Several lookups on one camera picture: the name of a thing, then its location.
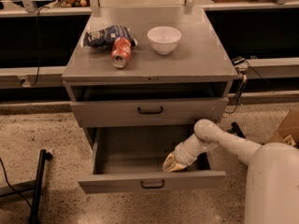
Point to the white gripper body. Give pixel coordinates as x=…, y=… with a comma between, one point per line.
x=183, y=155

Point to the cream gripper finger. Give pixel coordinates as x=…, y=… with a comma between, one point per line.
x=169, y=160
x=175, y=167

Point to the grey drawer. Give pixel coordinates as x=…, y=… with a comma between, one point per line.
x=94, y=114
x=130, y=159

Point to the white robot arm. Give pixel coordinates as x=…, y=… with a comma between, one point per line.
x=272, y=189

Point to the grey top drawer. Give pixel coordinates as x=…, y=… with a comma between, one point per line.
x=94, y=114

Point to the grey metal drawer cabinet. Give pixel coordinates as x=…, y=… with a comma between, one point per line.
x=197, y=68

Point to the open cardboard box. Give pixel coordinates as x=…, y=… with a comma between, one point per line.
x=288, y=130

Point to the white ceramic bowl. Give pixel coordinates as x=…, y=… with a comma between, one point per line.
x=164, y=39

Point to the orange soda can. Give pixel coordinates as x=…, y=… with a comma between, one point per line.
x=121, y=52

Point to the black stand leg left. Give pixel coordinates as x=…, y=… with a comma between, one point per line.
x=44, y=156

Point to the blue chip bag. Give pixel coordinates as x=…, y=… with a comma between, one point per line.
x=104, y=39

